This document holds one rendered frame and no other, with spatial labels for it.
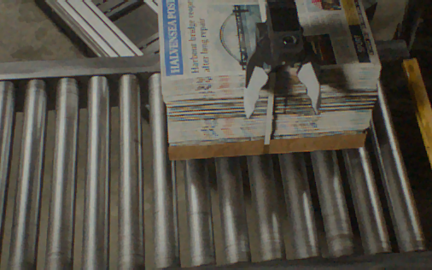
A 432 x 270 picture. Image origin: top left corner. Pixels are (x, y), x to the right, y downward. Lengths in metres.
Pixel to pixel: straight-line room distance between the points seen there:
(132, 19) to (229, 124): 1.21
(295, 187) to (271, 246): 0.13
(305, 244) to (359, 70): 0.33
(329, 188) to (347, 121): 0.14
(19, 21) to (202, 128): 1.60
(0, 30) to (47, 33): 0.17
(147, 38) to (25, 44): 0.54
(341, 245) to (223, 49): 0.42
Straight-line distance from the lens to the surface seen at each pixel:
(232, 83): 1.17
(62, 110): 1.46
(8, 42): 2.71
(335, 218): 1.32
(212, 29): 1.24
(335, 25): 1.26
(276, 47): 1.01
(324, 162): 1.38
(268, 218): 1.31
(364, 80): 1.22
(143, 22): 2.40
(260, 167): 1.36
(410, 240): 1.34
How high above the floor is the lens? 1.96
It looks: 56 degrees down
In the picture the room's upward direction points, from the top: 1 degrees clockwise
